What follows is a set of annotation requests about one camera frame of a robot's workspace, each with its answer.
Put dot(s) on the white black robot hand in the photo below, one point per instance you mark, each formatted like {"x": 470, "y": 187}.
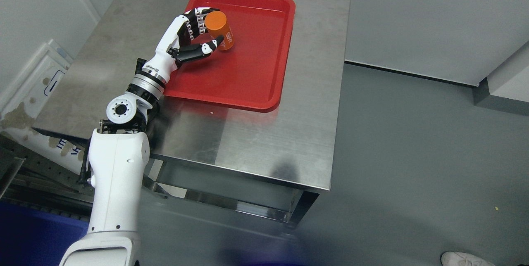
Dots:
{"x": 176, "y": 48}

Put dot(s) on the orange cylindrical capacitor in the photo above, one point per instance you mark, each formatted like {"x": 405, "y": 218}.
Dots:
{"x": 217, "y": 25}

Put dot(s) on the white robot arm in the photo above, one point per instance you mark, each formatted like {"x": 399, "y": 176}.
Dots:
{"x": 118, "y": 154}

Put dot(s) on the red plastic tray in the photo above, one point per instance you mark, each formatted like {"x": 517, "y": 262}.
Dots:
{"x": 250, "y": 75}

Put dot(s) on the stainless steel table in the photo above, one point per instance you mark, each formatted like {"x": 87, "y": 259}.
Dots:
{"x": 270, "y": 163}

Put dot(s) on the white cardboard box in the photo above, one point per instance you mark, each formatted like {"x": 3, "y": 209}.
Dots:
{"x": 47, "y": 68}

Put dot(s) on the white shoe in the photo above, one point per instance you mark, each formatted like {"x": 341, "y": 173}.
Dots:
{"x": 453, "y": 258}

